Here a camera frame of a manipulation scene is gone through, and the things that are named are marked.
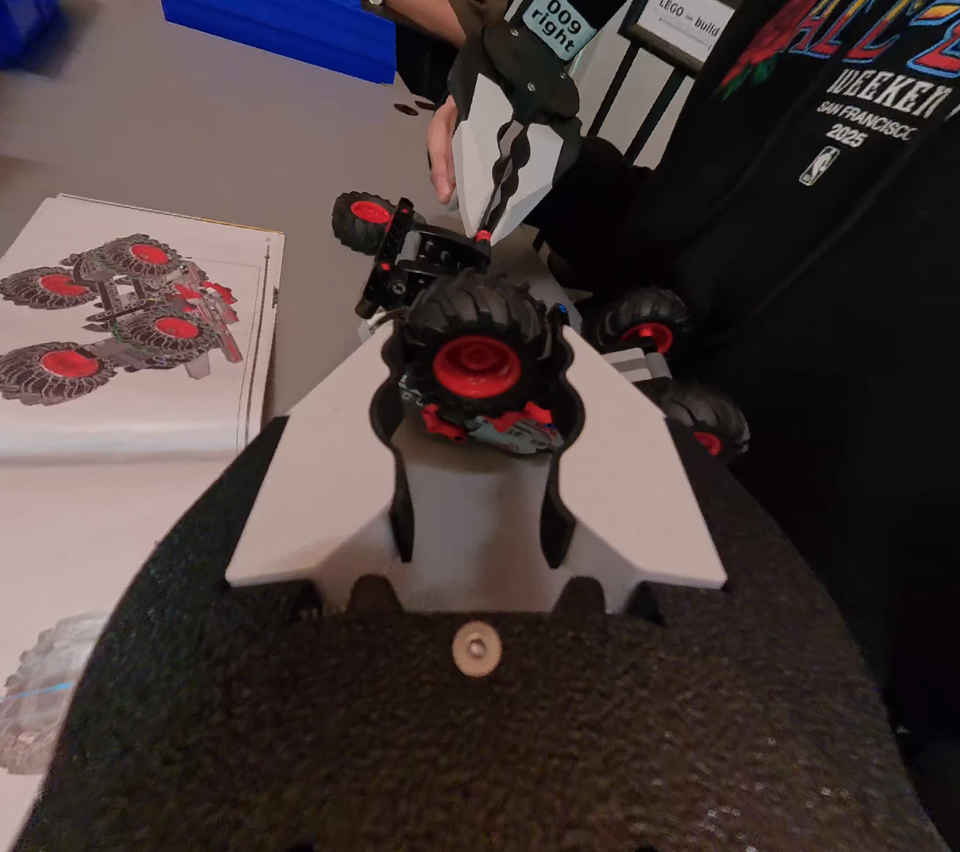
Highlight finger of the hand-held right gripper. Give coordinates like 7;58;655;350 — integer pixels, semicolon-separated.
450;74;520;237
486;121;565;244

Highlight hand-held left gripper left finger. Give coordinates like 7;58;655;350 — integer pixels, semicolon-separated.
225;326;415;612

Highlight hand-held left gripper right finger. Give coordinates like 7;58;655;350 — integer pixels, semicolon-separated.
540;327;729;615

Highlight toy brick monster truck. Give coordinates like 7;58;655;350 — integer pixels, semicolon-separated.
331;191;751;463

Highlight small black wheel red hub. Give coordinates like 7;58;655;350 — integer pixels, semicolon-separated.
331;191;410;255
401;269;562;418

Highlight person's right hand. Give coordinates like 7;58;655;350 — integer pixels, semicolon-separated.
426;95;460;207

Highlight blue bin with marker tag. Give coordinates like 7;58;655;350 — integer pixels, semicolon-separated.
153;0;397;84

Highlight open instruction booklet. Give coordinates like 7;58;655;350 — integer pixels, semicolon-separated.
0;194;286;852

